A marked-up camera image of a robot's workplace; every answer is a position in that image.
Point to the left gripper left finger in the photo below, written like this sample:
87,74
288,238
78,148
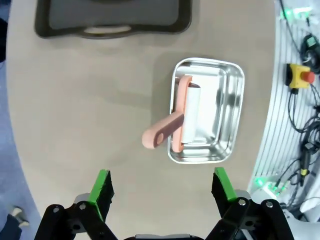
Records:
98,190

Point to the rectangular stainless steel container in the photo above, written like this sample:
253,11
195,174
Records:
225,100

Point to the pink lint roller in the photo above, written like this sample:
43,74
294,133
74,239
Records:
180,100

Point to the dark trouser leg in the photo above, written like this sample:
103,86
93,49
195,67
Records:
8,228

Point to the dark grey serving tray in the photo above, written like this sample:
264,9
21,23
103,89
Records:
62,33

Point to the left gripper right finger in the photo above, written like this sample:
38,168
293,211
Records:
225,190

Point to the beige shoe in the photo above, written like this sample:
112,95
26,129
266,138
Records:
18,215

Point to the yellow red emergency stop button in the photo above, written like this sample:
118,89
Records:
296,75

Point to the black power adapter green label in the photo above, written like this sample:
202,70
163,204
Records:
311,41

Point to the black plug with yellow band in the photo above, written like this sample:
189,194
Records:
305,165

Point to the slotted aluminium mounting plate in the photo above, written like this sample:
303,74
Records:
277,100

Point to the white hub with green lights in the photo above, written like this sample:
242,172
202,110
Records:
291,12
271,187

